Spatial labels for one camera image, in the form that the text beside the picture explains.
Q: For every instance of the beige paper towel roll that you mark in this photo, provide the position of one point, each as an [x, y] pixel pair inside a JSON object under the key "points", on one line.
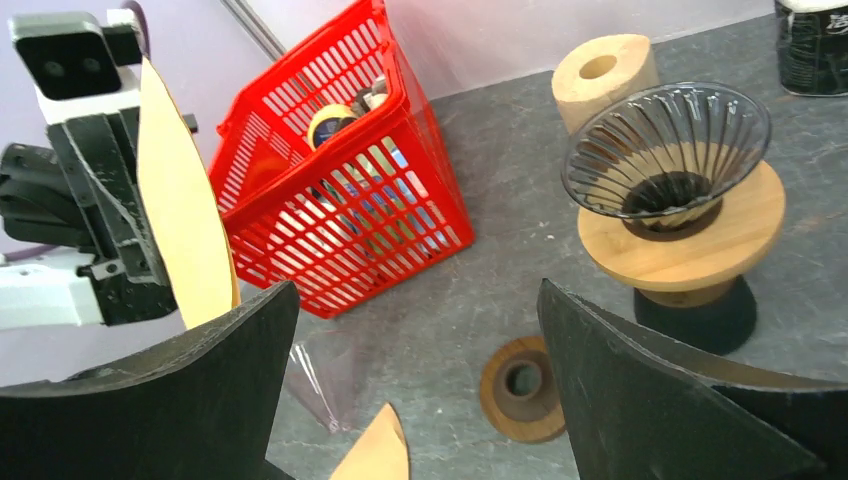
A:
{"points": [[600, 72]]}

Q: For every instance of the dark glass fluted dripper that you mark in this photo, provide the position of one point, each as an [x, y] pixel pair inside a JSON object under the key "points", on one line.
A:
{"points": [[661, 159]]}

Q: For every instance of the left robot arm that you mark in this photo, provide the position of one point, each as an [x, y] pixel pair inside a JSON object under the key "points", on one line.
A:
{"points": [[46, 288]]}

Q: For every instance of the brown paper coffee filter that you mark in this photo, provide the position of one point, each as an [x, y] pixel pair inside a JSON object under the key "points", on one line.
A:
{"points": [[181, 207]]}

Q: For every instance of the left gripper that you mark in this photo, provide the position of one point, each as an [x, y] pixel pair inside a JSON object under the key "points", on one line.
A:
{"points": [[86, 195]]}

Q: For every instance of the clear pink plastic cone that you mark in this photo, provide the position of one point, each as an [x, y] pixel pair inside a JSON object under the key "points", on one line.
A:
{"points": [[323, 374]]}

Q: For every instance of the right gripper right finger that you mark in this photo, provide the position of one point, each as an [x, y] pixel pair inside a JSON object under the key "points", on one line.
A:
{"points": [[639, 404]]}

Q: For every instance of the red plastic basket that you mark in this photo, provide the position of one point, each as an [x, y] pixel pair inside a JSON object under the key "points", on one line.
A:
{"points": [[374, 205]]}

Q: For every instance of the light wooden ring holder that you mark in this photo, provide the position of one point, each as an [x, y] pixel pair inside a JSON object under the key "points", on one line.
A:
{"points": [[740, 236]]}

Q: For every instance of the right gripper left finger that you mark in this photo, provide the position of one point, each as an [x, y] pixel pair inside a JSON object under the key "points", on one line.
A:
{"points": [[200, 405]]}

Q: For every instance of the black wrapped paper roll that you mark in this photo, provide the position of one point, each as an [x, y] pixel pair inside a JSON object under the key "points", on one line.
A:
{"points": [[811, 47]]}

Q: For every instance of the yellow tape roll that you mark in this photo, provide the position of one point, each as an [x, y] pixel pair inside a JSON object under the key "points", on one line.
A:
{"points": [[327, 122]]}

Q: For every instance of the dark wooden ring holder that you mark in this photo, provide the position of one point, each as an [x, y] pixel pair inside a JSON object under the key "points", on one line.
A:
{"points": [[518, 393]]}

